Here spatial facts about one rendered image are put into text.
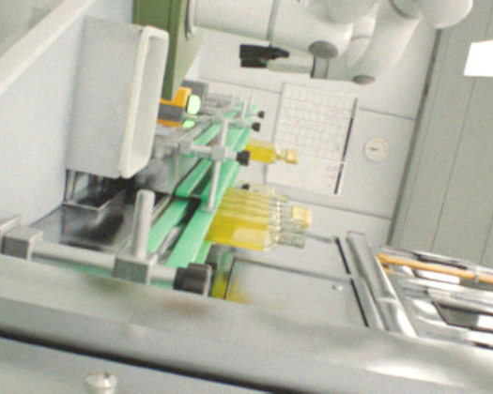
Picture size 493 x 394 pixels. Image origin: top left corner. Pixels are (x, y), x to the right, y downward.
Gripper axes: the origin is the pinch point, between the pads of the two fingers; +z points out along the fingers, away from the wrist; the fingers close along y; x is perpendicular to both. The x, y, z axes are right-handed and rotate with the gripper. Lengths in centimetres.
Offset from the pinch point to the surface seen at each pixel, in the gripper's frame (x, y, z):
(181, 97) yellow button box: 8.5, -10.7, 14.6
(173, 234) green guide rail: 37, 41, 7
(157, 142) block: 22.1, 27.9, 12.8
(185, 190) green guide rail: 30.3, 21.5, 8.0
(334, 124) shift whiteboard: -52, -565, -86
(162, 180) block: 28.8, 26.6, 11.5
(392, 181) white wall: 8, -577, -160
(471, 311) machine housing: 55, -15, -61
